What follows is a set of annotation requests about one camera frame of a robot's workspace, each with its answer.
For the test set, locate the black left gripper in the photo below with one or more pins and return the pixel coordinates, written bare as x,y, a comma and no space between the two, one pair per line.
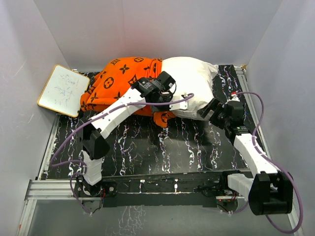
156,110

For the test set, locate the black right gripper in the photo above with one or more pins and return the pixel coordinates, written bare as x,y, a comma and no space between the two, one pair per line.
216,106

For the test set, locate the orange patterned plush pillowcase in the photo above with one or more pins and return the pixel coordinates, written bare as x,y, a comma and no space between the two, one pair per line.
115,79

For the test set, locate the white pillow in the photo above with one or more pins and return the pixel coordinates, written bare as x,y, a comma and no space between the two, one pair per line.
191,76

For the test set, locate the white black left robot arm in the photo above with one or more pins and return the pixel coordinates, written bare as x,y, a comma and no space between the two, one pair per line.
93,136

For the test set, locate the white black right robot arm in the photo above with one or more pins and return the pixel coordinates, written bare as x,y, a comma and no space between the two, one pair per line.
269,191

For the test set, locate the small white dry-erase board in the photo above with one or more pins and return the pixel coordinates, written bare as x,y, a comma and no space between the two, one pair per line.
63,90

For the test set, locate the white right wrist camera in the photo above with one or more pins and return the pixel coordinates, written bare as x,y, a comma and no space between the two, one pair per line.
234,97

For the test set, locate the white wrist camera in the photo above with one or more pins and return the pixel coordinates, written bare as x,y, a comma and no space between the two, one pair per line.
234,97
179,102

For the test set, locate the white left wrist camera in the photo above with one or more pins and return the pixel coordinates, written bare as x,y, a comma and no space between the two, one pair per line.
179,102

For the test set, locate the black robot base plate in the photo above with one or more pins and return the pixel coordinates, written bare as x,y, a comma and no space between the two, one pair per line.
178,189

